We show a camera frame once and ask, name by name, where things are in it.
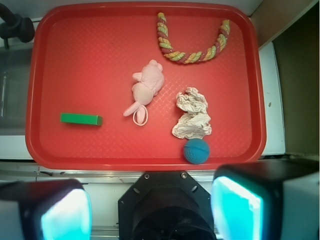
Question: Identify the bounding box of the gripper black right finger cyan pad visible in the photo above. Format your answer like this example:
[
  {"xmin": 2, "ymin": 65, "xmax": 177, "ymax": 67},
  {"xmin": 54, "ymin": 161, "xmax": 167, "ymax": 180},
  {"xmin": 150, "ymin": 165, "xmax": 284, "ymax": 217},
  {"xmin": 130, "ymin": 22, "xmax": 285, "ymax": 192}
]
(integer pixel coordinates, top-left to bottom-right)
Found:
[{"xmin": 210, "ymin": 159, "xmax": 320, "ymax": 240}]

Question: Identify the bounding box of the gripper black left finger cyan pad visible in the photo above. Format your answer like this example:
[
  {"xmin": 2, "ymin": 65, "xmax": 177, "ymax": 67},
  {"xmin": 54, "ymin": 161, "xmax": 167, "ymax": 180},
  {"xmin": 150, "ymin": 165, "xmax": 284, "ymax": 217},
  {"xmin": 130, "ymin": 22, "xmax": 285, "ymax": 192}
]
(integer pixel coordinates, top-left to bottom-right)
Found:
[{"xmin": 0, "ymin": 179, "xmax": 92, "ymax": 240}]

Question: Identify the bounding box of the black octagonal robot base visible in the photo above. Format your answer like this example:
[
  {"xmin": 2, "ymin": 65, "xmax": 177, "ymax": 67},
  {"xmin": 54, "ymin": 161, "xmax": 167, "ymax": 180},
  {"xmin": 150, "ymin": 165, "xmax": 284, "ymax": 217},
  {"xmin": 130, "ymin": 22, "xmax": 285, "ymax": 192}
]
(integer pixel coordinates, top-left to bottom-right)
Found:
[{"xmin": 118, "ymin": 171, "xmax": 217, "ymax": 240}]

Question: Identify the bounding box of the green rectangular block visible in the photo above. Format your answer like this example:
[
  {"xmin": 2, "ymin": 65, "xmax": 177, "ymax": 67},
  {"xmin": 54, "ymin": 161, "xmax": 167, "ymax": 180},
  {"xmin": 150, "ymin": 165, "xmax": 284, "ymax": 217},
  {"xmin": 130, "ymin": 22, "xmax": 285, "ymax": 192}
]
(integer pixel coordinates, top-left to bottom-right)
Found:
[{"xmin": 60, "ymin": 112, "xmax": 103, "ymax": 126}]

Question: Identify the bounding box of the blue dimpled ball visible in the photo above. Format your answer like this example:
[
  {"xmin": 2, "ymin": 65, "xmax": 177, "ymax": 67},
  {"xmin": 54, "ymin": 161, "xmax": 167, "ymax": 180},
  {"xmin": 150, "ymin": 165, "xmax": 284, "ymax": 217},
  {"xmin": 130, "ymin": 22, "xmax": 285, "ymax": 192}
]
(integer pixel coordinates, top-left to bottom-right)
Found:
[{"xmin": 183, "ymin": 138, "xmax": 210, "ymax": 165}]

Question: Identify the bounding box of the crumpled white paper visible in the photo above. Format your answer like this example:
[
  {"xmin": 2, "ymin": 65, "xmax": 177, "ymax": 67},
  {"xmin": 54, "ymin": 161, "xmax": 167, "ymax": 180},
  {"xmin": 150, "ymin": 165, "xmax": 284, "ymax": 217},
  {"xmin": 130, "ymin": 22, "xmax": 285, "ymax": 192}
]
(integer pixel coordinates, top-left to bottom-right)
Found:
[{"xmin": 171, "ymin": 87, "xmax": 212, "ymax": 140}]

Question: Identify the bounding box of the pink plush bunny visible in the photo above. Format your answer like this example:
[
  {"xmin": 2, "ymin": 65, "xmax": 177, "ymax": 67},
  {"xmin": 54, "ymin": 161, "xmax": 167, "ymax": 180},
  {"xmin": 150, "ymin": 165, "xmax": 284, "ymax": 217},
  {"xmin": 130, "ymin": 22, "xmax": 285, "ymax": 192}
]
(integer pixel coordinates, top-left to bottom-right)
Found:
[{"xmin": 123, "ymin": 59, "xmax": 165, "ymax": 127}]

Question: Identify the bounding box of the red plastic tray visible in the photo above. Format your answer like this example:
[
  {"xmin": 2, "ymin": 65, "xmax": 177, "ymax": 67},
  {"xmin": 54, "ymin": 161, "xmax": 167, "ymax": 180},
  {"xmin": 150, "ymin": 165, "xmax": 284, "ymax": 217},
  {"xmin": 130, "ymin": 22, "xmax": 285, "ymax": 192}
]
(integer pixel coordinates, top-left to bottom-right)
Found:
[{"xmin": 25, "ymin": 2, "xmax": 266, "ymax": 171}]

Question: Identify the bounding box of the multicolour twisted rope toy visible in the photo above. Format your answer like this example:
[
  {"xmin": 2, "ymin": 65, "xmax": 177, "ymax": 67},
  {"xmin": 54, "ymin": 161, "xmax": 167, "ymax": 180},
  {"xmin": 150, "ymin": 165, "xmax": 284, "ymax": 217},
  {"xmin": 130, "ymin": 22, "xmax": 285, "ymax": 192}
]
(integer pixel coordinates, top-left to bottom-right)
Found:
[{"xmin": 156, "ymin": 12, "xmax": 231, "ymax": 65}]

